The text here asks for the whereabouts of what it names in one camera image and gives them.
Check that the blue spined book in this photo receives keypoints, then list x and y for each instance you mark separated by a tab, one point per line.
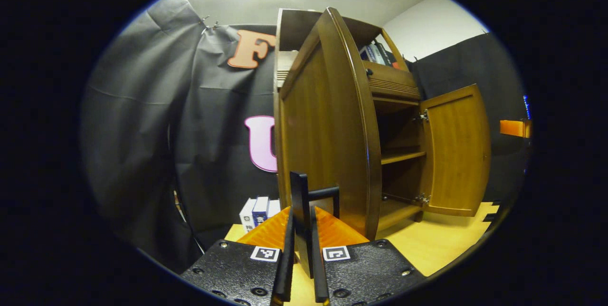
365	54

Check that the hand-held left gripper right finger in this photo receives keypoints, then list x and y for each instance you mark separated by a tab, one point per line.
320	272

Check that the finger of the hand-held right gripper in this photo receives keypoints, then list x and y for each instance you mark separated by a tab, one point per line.
513	128

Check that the wooden double-door shoe cabinet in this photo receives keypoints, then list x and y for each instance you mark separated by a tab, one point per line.
297	25

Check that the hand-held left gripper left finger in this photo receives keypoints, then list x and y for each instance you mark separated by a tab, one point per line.
285	268

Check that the wooden shoe cabinet door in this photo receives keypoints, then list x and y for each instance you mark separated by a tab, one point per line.
323	130
456	154

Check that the black backdrop cloth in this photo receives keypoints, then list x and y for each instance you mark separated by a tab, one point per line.
142	130

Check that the grey spined book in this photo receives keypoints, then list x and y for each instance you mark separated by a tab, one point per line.
376	54

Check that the dark spined book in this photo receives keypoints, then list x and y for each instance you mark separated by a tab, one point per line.
390	56

